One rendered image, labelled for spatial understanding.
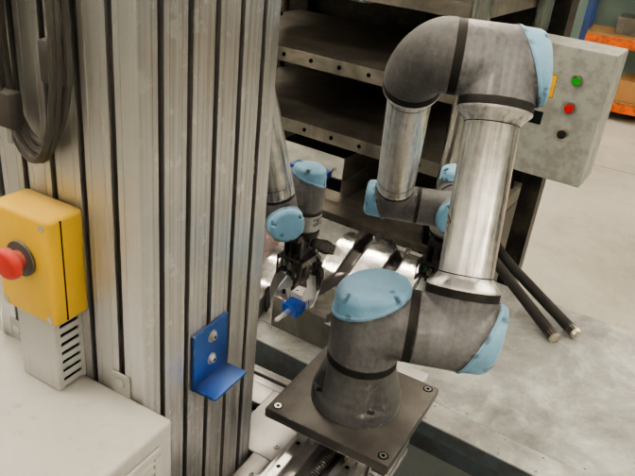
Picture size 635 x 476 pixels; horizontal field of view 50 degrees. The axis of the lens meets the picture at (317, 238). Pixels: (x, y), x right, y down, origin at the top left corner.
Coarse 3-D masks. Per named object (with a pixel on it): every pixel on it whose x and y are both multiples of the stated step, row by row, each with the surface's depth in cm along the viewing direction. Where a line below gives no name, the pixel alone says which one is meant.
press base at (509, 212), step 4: (512, 204) 280; (516, 204) 284; (508, 208) 276; (512, 208) 280; (508, 212) 277; (512, 212) 283; (508, 216) 279; (512, 216) 285; (504, 220) 274; (508, 220) 282; (504, 224) 276; (508, 224) 284; (504, 228) 279; (508, 228) 287; (504, 232) 282; (508, 232) 290; (504, 236) 284; (504, 240) 287; (504, 244) 289; (496, 272) 295; (496, 276) 298; (496, 280) 301
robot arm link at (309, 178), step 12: (300, 168) 146; (312, 168) 147; (324, 168) 148; (300, 180) 146; (312, 180) 146; (324, 180) 148; (300, 192) 146; (312, 192) 147; (324, 192) 150; (300, 204) 149; (312, 204) 149; (312, 216) 150
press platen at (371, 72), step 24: (288, 24) 277; (312, 24) 283; (336, 24) 289; (360, 24) 295; (288, 48) 237; (312, 48) 240; (336, 48) 244; (360, 48) 248; (384, 48) 253; (336, 72) 230; (360, 72) 225; (384, 72) 220
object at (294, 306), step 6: (300, 288) 167; (294, 294) 165; (300, 294) 165; (288, 300) 164; (294, 300) 164; (300, 300) 164; (306, 300) 164; (282, 306) 163; (288, 306) 162; (294, 306) 162; (300, 306) 163; (306, 306) 164; (282, 312) 164; (288, 312) 162; (294, 312) 162; (300, 312) 164; (276, 318) 158
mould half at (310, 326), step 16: (352, 240) 189; (336, 256) 186; (368, 256) 184; (384, 256) 184; (416, 256) 185; (352, 272) 181; (400, 272) 179; (320, 304) 166; (272, 320) 171; (288, 320) 168; (304, 320) 165; (320, 320) 162; (304, 336) 167; (320, 336) 164
